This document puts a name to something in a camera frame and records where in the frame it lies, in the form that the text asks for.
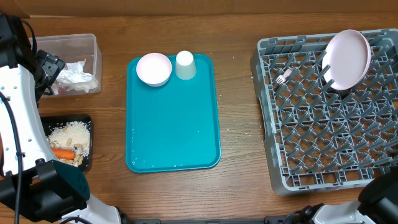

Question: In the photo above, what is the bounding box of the large white tissue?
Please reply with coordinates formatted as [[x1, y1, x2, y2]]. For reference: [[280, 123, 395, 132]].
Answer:
[[58, 60, 93, 83]]

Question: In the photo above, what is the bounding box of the small white tissue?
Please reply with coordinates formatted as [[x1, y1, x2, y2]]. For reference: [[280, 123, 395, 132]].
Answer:
[[52, 76, 101, 95]]

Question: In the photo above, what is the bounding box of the rice and peanut pile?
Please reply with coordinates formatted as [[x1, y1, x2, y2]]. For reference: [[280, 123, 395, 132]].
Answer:
[[47, 121, 91, 169]]

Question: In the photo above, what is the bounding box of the orange carrot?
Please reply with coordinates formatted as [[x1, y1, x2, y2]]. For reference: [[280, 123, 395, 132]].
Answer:
[[52, 148, 75, 160]]

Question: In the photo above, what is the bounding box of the pink bowl with peanuts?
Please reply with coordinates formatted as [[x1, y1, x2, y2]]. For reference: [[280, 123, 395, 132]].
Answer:
[[136, 53, 172, 87]]

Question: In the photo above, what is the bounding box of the white paper cup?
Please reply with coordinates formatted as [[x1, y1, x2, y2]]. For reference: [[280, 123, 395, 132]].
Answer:
[[175, 50, 197, 80]]

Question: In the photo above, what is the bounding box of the white plastic fork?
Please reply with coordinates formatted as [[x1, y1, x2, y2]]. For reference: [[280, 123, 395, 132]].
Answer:
[[275, 68, 292, 84]]

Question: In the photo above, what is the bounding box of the white round plate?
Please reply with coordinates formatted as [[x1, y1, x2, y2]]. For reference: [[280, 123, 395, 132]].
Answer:
[[322, 29, 371, 90]]

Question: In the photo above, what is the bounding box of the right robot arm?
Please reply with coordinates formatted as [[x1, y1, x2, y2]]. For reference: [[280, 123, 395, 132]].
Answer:
[[283, 170, 397, 224]]

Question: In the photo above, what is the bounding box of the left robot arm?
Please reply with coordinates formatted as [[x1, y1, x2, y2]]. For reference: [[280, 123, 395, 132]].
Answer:
[[1, 14, 129, 223]]

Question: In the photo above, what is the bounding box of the grey dishwasher rack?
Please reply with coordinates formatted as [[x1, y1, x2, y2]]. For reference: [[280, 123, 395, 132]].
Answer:
[[251, 29, 397, 195]]

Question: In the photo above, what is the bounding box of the clear plastic bin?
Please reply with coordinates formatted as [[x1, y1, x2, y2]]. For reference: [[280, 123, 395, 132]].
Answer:
[[36, 34, 102, 96]]

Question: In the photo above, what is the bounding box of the black plastic tray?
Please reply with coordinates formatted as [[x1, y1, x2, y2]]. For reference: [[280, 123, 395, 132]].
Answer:
[[41, 114, 93, 172]]

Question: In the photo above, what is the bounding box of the teal serving tray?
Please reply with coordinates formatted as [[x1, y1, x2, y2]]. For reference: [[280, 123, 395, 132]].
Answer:
[[126, 54, 221, 173]]

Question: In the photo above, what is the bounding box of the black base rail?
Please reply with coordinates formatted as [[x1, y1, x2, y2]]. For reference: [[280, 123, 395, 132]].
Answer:
[[130, 216, 287, 224]]

